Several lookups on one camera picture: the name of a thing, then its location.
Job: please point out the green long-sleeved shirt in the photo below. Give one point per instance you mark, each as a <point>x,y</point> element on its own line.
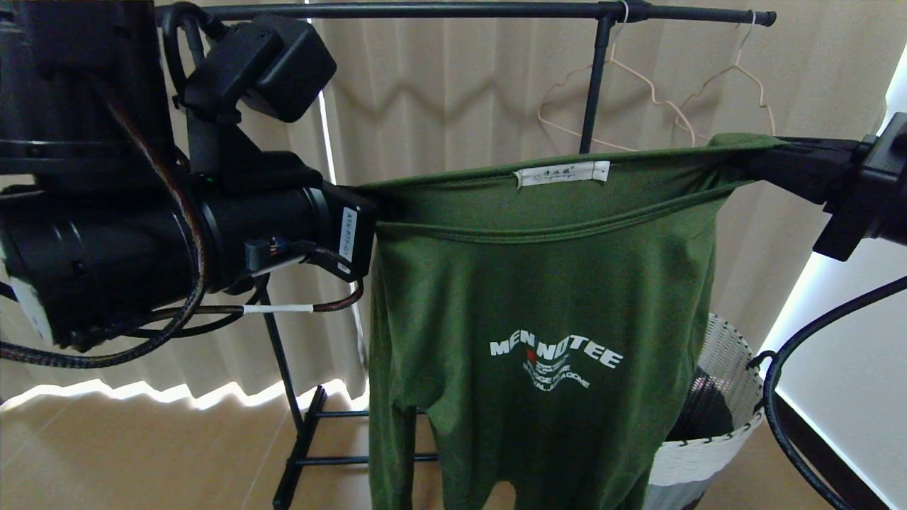
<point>531,283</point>

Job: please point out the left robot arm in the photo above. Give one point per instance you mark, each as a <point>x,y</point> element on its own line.
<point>71,71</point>

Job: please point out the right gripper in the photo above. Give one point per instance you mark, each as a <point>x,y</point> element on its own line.
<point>871,184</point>

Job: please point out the beige curtain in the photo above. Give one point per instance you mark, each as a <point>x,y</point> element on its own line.
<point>453,106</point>

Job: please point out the black clothes rack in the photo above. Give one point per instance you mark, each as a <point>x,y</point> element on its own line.
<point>460,10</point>

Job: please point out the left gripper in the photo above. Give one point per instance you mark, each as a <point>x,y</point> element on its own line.
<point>142,248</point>

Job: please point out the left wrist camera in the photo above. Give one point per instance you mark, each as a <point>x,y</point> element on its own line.
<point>283,64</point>

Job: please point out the white laundry basket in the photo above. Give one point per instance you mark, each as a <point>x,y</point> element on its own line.
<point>730,347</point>

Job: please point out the pink clothes hanger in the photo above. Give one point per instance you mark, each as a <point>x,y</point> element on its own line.
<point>631,71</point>
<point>750,76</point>

